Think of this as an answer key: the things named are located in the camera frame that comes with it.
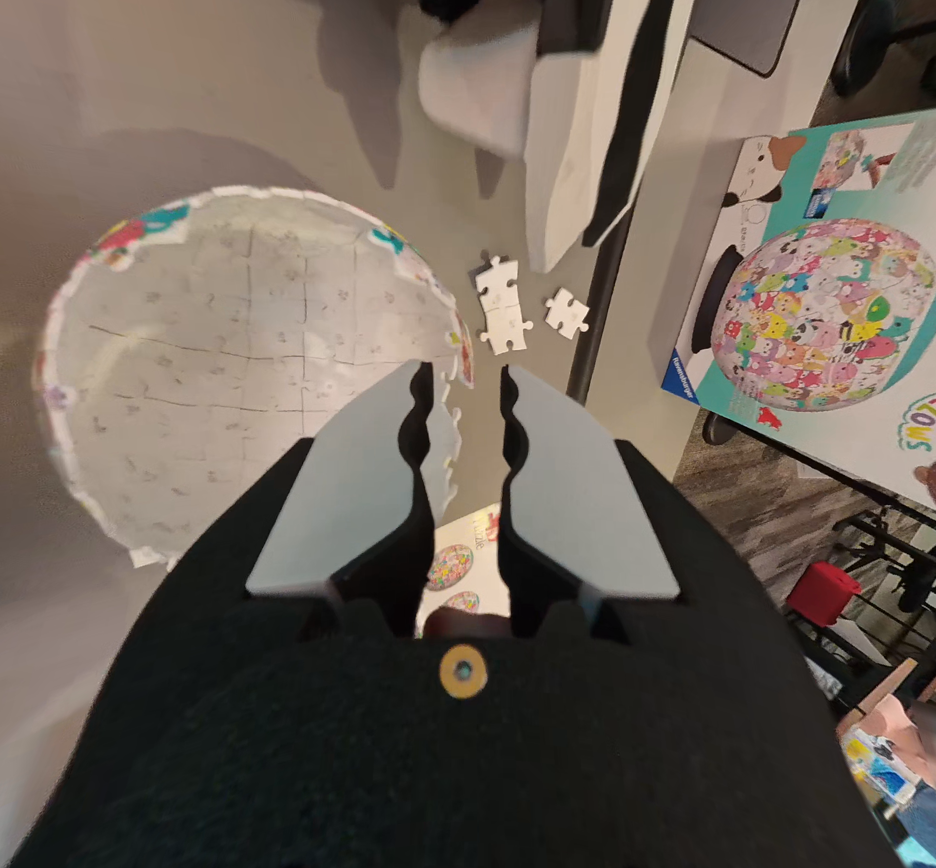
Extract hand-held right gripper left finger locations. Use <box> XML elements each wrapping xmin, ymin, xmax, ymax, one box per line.
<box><xmin>243</xmin><ymin>358</ymin><xmax>438</xmax><ymax>644</ymax></box>

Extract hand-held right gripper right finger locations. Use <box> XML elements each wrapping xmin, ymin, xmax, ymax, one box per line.
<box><xmin>496</xmin><ymin>362</ymin><xmax>684</xmax><ymax>644</ymax></box>

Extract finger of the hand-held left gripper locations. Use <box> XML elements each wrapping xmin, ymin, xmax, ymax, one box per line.
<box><xmin>523</xmin><ymin>0</ymin><xmax>713</xmax><ymax>275</ymax></box>
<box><xmin>416</xmin><ymin>23</ymin><xmax>538</xmax><ymax>162</ymax></box>

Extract colourful puzzle ball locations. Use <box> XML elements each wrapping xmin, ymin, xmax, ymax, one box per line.
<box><xmin>31</xmin><ymin>184</ymin><xmax>478</xmax><ymax>572</ymax></box>

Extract white puzzle leaflet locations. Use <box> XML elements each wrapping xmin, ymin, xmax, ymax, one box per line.
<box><xmin>423</xmin><ymin>504</ymin><xmax>511</xmax><ymax>638</ymax></box>

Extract single white puzzle piece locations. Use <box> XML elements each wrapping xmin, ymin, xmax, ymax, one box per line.
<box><xmin>542</xmin><ymin>286</ymin><xmax>593</xmax><ymax>339</ymax></box>

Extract two joined white puzzle pieces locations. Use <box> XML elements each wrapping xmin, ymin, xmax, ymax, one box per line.
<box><xmin>470</xmin><ymin>253</ymin><xmax>536</xmax><ymax>358</ymax></box>

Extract colourful puzzle box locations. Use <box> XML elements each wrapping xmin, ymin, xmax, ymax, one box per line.
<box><xmin>660</xmin><ymin>106</ymin><xmax>936</xmax><ymax>521</ymax></box>

